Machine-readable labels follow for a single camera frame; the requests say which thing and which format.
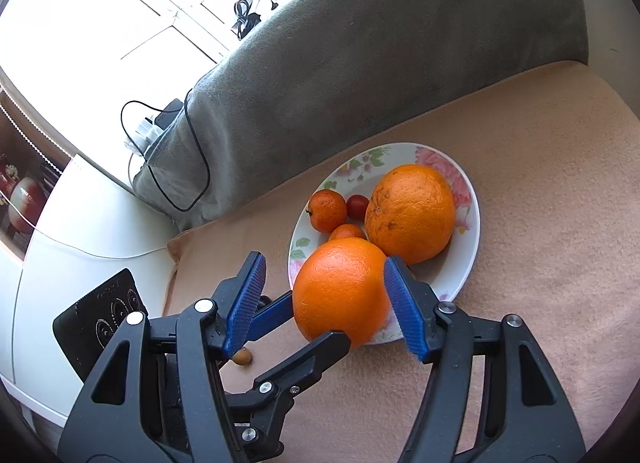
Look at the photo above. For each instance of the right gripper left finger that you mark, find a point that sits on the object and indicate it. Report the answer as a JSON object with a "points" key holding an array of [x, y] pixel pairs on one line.
{"points": [[200, 357]]}

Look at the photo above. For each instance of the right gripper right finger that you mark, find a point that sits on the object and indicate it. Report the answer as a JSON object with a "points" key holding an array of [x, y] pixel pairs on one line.
{"points": [[525, 415]]}

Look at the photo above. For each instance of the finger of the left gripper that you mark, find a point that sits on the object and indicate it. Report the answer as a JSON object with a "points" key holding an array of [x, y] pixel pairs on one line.
{"points": [[258, 414], [271, 316]]}

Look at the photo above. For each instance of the smooth large orange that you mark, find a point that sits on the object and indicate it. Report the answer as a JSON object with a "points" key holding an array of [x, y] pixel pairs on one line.
{"points": [[340, 288]]}

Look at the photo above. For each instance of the small mandarin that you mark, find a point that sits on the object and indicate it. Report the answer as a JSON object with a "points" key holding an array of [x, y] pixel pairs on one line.
{"points": [[346, 231], [327, 210]]}

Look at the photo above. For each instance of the small red cherry tomato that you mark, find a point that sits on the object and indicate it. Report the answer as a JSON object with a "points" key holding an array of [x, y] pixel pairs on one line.
{"points": [[357, 206]]}

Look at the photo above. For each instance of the speckled large orange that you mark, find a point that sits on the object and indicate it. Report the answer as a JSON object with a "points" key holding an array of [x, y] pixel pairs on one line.
{"points": [[411, 213]]}

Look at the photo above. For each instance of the floral white plate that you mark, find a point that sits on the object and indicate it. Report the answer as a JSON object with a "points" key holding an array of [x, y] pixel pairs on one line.
{"points": [[445, 273]]}

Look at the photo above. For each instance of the red white vase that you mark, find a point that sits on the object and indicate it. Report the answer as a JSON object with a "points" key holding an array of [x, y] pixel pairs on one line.
{"points": [[27, 202]]}

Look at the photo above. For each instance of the white power strip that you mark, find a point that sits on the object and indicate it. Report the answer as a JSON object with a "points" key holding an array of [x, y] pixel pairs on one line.
{"points": [[146, 133]]}

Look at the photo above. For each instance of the black power adapter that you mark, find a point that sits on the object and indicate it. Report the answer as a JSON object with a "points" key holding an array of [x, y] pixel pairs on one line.
{"points": [[168, 114]]}

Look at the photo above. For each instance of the grey blanket backrest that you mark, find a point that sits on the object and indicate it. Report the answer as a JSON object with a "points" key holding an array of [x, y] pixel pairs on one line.
{"points": [[322, 75]]}

